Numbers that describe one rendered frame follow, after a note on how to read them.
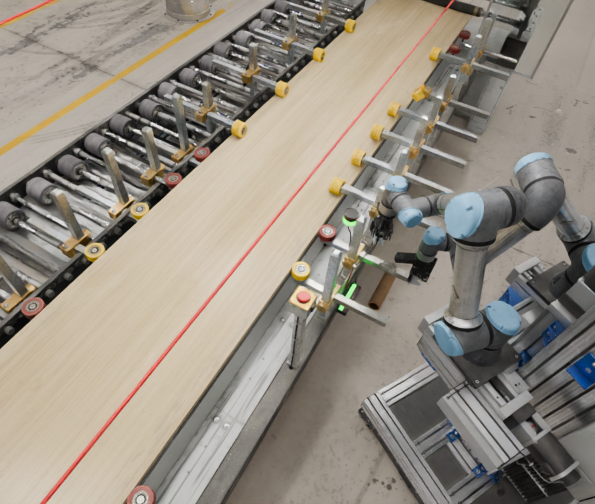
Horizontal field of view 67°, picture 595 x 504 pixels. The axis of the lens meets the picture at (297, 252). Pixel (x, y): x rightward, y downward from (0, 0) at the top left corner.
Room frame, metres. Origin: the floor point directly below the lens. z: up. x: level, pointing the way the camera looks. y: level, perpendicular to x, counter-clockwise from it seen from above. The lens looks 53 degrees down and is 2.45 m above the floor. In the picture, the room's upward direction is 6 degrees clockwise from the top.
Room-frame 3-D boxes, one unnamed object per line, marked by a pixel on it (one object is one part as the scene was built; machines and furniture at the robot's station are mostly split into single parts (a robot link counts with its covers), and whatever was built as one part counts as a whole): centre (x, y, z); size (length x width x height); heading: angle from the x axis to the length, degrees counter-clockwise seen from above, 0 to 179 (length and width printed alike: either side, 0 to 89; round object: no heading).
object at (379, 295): (1.62, -0.58, 0.04); 0.30 x 0.08 x 0.08; 156
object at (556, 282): (1.04, -1.08, 1.09); 0.15 x 0.15 x 0.10
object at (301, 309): (0.76, -0.04, 1.18); 0.07 x 0.07 x 0.08; 66
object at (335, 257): (1.00, -0.14, 0.93); 0.03 x 0.03 x 0.48; 66
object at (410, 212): (1.12, -0.39, 1.31); 0.11 x 0.11 x 0.08; 23
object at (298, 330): (0.76, -0.04, 0.93); 0.05 x 0.04 x 0.45; 156
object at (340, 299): (1.02, -0.21, 0.83); 0.43 x 0.03 x 0.04; 66
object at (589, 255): (1.04, -1.08, 1.21); 0.13 x 0.12 x 0.14; 3
